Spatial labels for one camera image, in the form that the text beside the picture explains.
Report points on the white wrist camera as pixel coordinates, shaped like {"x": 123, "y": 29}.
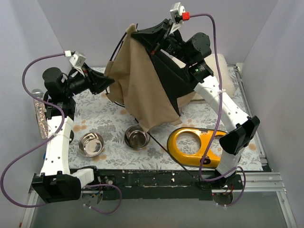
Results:
{"x": 75, "y": 58}
{"x": 178, "y": 15}

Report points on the right steel bowl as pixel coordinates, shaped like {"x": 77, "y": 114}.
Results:
{"x": 136, "y": 138}

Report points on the left steel bowl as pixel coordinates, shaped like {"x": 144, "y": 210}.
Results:
{"x": 90, "y": 145}

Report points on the yellow double bowl holder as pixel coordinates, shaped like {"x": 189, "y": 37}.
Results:
{"x": 188, "y": 144}

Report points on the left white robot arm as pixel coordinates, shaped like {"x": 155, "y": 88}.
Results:
{"x": 55, "y": 147}

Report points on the glitter toy microphone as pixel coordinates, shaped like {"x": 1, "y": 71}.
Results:
{"x": 40, "y": 113}

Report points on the beige fabric pet tent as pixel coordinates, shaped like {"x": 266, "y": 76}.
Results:
{"x": 137, "y": 86}

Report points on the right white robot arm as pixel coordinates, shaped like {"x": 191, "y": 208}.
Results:
{"x": 181, "y": 68}

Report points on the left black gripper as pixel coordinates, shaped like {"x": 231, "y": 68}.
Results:
{"x": 90, "y": 78}

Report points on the steel bowl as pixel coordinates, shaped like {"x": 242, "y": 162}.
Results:
{"x": 90, "y": 145}
{"x": 136, "y": 138}

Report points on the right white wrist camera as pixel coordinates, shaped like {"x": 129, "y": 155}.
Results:
{"x": 178, "y": 15}

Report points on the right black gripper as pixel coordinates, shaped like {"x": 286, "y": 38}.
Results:
{"x": 163, "y": 36}

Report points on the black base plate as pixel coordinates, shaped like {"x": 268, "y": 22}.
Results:
{"x": 140, "y": 184}

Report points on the floral table mat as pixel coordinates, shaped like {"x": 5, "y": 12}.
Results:
{"x": 96, "y": 113}

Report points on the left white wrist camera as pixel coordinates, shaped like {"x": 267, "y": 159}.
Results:
{"x": 75, "y": 58}

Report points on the black tent pole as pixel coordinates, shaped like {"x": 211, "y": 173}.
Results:
{"x": 112, "y": 56}
{"x": 174, "y": 159}

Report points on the cream fluffy pillow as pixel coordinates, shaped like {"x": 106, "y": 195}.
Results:
{"x": 227, "y": 83}

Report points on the aluminium frame rail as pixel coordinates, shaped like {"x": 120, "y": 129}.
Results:
{"x": 264, "y": 208}

